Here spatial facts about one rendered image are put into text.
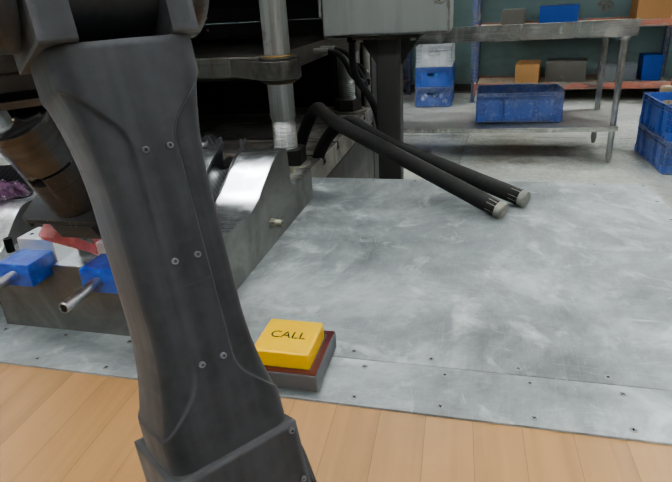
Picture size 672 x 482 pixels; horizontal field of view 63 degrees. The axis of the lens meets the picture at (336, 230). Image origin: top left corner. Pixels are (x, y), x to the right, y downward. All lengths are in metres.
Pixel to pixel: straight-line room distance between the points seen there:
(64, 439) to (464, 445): 0.36
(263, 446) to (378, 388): 0.29
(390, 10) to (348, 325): 0.87
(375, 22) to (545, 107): 3.01
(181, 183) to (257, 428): 0.13
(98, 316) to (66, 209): 0.18
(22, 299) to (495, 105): 3.79
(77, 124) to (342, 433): 0.37
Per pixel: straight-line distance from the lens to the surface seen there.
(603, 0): 7.18
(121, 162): 0.25
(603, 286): 0.78
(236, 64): 1.39
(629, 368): 0.64
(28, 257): 0.72
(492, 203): 0.96
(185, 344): 0.27
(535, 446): 0.53
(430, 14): 1.35
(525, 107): 4.26
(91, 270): 0.64
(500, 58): 7.17
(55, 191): 0.57
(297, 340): 0.57
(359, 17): 1.37
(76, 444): 0.58
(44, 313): 0.77
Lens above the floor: 1.16
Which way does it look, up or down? 23 degrees down
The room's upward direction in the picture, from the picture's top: 3 degrees counter-clockwise
